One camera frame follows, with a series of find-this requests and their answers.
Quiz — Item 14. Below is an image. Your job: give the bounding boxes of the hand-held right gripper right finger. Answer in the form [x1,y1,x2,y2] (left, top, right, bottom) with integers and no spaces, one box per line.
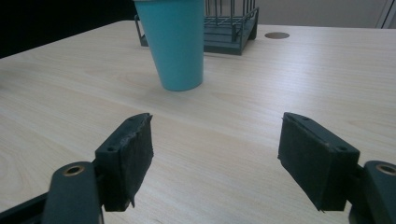
[277,112,361,213]

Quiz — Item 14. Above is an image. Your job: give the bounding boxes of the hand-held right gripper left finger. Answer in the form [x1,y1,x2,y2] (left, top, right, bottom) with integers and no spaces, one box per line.
[94,112,155,213]

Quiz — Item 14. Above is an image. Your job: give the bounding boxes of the teal plastic cup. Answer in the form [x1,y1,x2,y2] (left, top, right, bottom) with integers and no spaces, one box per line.
[133,0,205,92]

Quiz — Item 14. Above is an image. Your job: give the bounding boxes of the dark wire dish rack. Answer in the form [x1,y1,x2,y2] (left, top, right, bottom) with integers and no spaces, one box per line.
[134,0,260,57]

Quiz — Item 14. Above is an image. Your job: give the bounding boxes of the round table cable grommet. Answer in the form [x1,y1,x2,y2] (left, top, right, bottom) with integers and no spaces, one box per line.
[264,31,290,40]

